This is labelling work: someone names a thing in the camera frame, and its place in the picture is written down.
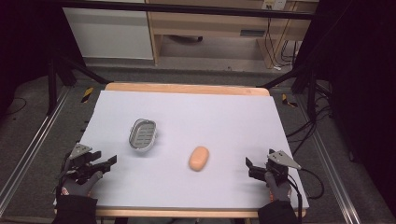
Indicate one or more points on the white cabinet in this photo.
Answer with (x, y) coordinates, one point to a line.
(109, 31)

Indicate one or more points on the aluminium floor rail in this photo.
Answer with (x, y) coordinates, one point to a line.
(333, 174)
(29, 149)

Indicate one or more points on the person's right hand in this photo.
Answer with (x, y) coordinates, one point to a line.
(278, 188)

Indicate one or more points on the wooden table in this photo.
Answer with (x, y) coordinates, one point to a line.
(186, 89)

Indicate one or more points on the wooden desk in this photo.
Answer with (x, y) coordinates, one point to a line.
(218, 28)

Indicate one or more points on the person's left hand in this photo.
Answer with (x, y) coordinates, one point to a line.
(81, 186)

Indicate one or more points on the yellow black hazard tape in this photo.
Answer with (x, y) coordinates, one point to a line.
(87, 94)
(288, 101)

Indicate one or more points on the white table cover sheet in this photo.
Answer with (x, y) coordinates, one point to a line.
(199, 130)

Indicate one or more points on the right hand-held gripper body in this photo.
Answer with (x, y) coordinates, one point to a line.
(278, 165)

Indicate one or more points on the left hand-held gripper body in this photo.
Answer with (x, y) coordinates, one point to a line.
(81, 163)

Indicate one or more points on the black metal frame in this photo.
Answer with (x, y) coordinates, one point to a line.
(186, 11)

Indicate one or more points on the grey soap dish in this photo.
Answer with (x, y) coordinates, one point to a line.
(143, 135)

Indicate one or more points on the white wall socket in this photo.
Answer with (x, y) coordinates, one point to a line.
(274, 4)

